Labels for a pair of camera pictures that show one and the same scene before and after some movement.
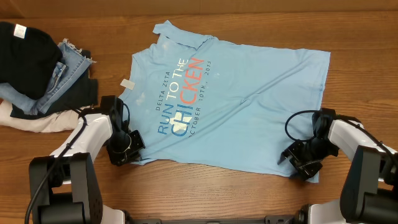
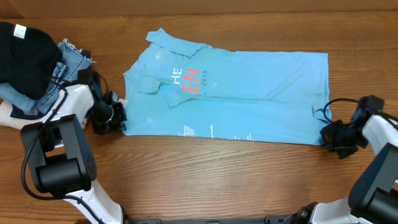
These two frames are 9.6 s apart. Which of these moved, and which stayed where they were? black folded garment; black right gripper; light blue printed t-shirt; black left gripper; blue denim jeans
Moved: black right gripper; light blue printed t-shirt; black left gripper
Stayed: blue denim jeans; black folded garment
